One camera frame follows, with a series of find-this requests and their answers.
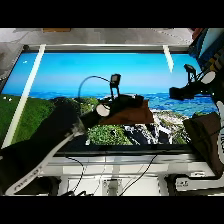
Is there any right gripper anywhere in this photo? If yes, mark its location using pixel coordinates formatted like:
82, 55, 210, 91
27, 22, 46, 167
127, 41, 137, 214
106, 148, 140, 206
168, 85, 197, 101

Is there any black cable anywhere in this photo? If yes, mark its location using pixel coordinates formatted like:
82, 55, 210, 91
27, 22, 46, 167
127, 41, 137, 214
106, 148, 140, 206
119, 154, 160, 197
63, 155, 87, 196
77, 75, 113, 101

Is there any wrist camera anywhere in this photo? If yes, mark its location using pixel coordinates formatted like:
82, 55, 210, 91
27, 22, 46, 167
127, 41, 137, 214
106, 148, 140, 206
109, 73, 123, 100
183, 63, 198, 85

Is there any dark brown garment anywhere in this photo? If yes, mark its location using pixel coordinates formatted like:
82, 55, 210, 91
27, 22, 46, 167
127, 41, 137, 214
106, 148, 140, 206
182, 111, 224, 178

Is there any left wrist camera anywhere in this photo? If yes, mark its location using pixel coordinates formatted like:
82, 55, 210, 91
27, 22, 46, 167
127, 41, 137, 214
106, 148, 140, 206
109, 73, 123, 100

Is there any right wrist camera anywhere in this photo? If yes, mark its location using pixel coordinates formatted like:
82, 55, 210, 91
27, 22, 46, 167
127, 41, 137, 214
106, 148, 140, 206
183, 63, 198, 85

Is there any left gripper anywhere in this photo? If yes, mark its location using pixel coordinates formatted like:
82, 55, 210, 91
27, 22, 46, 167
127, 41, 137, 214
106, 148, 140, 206
108, 94, 146, 116

